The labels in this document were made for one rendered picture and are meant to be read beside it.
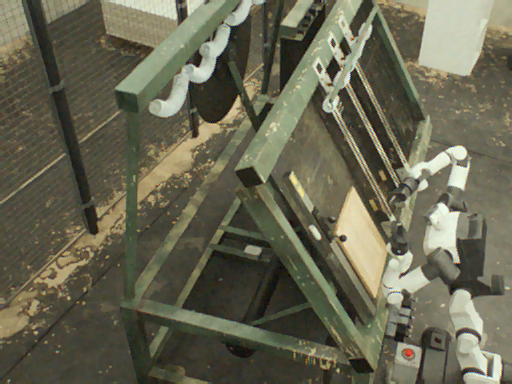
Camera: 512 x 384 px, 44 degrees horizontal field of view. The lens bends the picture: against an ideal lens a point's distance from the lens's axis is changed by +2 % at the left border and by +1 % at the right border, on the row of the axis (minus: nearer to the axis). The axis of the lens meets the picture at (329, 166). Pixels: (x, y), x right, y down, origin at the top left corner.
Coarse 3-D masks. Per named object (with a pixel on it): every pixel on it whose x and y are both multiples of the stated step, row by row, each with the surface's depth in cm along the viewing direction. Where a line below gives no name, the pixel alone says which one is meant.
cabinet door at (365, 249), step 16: (352, 192) 338; (352, 208) 334; (352, 224) 330; (368, 224) 347; (352, 240) 326; (368, 240) 343; (352, 256) 322; (368, 256) 339; (384, 256) 356; (368, 272) 335; (368, 288) 331
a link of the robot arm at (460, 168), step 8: (456, 152) 336; (464, 152) 336; (464, 160) 336; (456, 168) 336; (464, 168) 335; (456, 176) 334; (464, 176) 334; (448, 184) 335; (456, 184) 332; (464, 184) 335
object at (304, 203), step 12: (288, 180) 281; (300, 204) 288; (312, 204) 293; (312, 216) 291; (324, 240) 299; (336, 252) 303; (348, 264) 312; (348, 276) 310; (360, 288) 317; (360, 300) 319; (372, 312) 323
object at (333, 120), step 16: (320, 80) 313; (320, 96) 321; (320, 112) 328; (336, 112) 330; (336, 128) 331; (352, 144) 339; (352, 160) 342; (368, 176) 348; (368, 192) 353; (384, 208) 358; (384, 224) 365
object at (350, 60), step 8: (376, 8) 362; (368, 24) 345; (360, 32) 357; (360, 40) 330; (352, 48) 344; (352, 56) 316; (352, 64) 327; (344, 72) 304; (336, 80) 311; (344, 80) 311; (336, 88) 292; (328, 96) 301; (336, 96) 301; (328, 104) 304; (336, 104) 301
